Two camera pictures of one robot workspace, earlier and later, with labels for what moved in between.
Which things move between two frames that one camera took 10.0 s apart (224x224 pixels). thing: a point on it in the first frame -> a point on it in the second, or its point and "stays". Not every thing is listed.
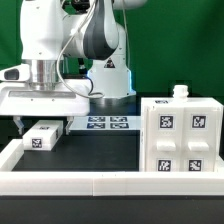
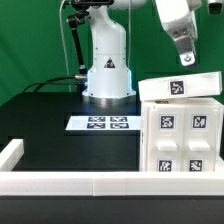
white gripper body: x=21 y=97 -> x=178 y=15
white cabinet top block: x=43 y=136 -> x=188 y=85
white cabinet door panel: x=200 y=139 stays
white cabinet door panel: x=165 y=139 stays
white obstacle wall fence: x=100 y=183 stays
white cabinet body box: x=181 y=134 stays
